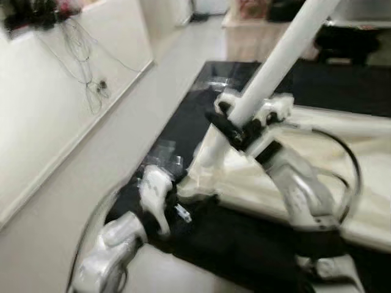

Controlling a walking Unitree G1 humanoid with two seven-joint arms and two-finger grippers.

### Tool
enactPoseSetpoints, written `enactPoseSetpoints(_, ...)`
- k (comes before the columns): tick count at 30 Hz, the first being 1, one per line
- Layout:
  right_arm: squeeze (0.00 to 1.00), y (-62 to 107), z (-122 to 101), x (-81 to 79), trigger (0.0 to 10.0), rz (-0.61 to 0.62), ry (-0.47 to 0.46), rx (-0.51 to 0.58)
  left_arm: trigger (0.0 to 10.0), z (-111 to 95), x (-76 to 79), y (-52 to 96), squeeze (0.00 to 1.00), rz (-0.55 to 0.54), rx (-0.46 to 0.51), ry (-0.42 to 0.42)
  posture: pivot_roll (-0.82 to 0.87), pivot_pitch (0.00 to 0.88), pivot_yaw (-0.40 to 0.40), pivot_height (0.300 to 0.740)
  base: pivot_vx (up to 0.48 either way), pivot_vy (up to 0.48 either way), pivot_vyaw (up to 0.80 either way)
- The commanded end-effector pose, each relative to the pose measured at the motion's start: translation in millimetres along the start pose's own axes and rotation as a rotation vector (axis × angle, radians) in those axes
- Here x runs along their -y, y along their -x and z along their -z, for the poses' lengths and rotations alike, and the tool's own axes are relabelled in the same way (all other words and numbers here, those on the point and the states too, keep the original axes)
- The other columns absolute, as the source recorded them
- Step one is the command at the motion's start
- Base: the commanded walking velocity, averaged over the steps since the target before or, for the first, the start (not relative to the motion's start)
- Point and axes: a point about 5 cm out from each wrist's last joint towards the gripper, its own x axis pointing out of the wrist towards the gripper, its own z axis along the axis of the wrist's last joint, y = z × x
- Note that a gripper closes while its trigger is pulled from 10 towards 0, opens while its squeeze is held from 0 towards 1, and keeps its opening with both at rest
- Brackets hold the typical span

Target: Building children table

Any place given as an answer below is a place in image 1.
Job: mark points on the black round stool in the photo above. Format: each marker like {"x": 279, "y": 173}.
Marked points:
{"x": 348, "y": 46}

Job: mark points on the black wall plug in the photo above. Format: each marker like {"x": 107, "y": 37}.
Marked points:
{"x": 101, "y": 86}

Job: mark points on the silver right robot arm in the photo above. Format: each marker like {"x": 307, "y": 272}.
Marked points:
{"x": 305, "y": 195}

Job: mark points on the beige cloth covered table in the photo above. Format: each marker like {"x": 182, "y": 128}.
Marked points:
{"x": 256, "y": 36}

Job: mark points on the white plastic table top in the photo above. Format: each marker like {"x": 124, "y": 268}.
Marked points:
{"x": 342, "y": 165}

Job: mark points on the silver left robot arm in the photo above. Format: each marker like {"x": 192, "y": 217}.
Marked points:
{"x": 116, "y": 244}

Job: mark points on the storage box with orange lid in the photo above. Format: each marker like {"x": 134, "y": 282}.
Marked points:
{"x": 250, "y": 7}

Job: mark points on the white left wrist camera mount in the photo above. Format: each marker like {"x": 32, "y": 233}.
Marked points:
{"x": 156, "y": 189}

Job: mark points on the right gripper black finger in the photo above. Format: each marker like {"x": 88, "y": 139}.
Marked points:
{"x": 223, "y": 127}

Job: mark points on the black tablecloth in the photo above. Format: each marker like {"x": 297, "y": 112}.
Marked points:
{"x": 244, "y": 244}

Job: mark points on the white plastic table leg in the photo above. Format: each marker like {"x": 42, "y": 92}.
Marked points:
{"x": 275, "y": 67}
{"x": 354, "y": 125}

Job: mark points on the clear shiny adhesive tape strip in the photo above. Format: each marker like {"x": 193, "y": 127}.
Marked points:
{"x": 215, "y": 82}
{"x": 162, "y": 165}

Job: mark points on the black router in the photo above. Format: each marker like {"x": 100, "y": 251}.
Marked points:
{"x": 30, "y": 15}

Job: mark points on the black bag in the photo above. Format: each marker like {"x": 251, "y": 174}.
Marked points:
{"x": 284, "y": 9}

